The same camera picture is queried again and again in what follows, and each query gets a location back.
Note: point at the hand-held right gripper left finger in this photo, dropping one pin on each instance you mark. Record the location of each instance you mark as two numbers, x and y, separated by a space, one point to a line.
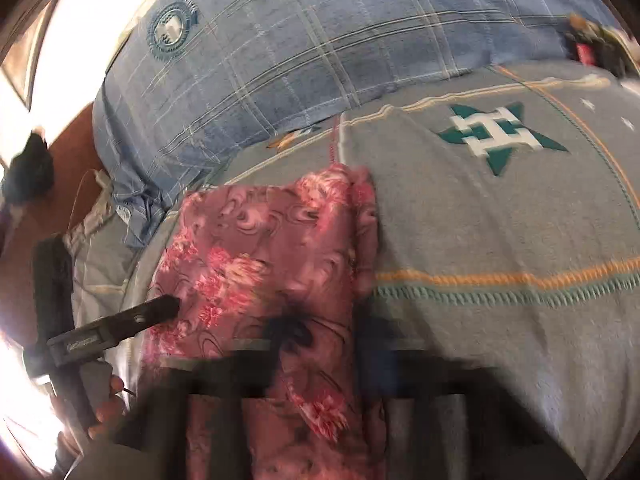
260 370

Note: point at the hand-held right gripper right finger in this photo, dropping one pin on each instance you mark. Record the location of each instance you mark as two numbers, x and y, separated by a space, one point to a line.
375 355

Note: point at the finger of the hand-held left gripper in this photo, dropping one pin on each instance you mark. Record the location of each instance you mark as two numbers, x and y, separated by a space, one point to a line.
150 312

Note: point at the pink floral cloth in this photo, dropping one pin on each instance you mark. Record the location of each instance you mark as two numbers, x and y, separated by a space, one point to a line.
260 240

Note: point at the person's left hand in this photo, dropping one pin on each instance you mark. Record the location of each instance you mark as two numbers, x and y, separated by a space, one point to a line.
107 412

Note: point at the pale plaid bed sheet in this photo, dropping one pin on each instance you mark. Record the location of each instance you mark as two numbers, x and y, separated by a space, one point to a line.
97 255

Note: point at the dark blue object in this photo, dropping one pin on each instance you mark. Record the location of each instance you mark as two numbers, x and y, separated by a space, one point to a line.
27 170

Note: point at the grey patterned blanket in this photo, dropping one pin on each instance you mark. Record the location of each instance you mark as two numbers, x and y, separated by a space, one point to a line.
500 230

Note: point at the blue plaid pillow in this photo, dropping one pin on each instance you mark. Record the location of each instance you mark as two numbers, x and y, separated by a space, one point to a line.
300 50

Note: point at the dark object with red part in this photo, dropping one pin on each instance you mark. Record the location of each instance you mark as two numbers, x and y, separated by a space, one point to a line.
595 47

